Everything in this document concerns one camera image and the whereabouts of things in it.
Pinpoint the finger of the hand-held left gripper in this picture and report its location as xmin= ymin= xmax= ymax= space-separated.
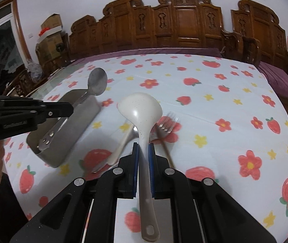
xmin=31 ymin=102 xmax=74 ymax=120
xmin=0 ymin=95 xmax=47 ymax=107

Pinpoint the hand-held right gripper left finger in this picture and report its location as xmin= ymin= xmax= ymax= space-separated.
xmin=10 ymin=142 xmax=139 ymax=243

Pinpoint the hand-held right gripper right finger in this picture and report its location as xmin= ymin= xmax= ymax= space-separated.
xmin=148 ymin=143 xmax=277 ymax=243

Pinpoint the rectangular metal tin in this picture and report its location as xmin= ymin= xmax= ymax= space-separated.
xmin=26 ymin=89 xmax=101 ymax=168

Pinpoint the plain metal spoon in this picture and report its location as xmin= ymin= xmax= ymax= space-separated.
xmin=91 ymin=124 xmax=141 ymax=174

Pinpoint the metal fork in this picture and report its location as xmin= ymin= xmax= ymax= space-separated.
xmin=151 ymin=111 xmax=180 ymax=169

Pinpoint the metal spoon with holed handle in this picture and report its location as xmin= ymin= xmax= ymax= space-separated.
xmin=38 ymin=67 xmax=108 ymax=152

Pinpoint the white speckled ladle spoon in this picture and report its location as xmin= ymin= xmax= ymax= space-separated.
xmin=118 ymin=92 xmax=163 ymax=242

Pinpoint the wooden side chair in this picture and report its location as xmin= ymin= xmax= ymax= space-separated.
xmin=3 ymin=68 xmax=48 ymax=99

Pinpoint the crumpled clear plastic bag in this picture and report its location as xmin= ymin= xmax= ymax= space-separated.
xmin=27 ymin=59 xmax=44 ymax=81

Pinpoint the large brown cardboard box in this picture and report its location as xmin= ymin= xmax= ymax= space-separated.
xmin=35 ymin=34 xmax=67 ymax=66

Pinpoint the flat white box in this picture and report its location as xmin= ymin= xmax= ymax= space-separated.
xmin=38 ymin=28 xmax=63 ymax=43

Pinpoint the small brown cardboard box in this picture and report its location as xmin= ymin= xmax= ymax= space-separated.
xmin=41 ymin=14 xmax=63 ymax=31

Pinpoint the long purple sofa cushion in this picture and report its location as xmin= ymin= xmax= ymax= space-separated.
xmin=69 ymin=48 xmax=223 ymax=65

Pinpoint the carved wooden sofa bench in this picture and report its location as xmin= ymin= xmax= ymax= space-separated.
xmin=68 ymin=0 xmax=236 ymax=61

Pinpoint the square purple armchair cushion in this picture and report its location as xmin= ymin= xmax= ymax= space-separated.
xmin=257 ymin=61 xmax=288 ymax=99

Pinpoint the carved wooden armchair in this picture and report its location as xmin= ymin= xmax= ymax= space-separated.
xmin=220 ymin=0 xmax=288 ymax=132

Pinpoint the wooden door frame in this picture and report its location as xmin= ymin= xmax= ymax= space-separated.
xmin=0 ymin=0 xmax=31 ymax=64

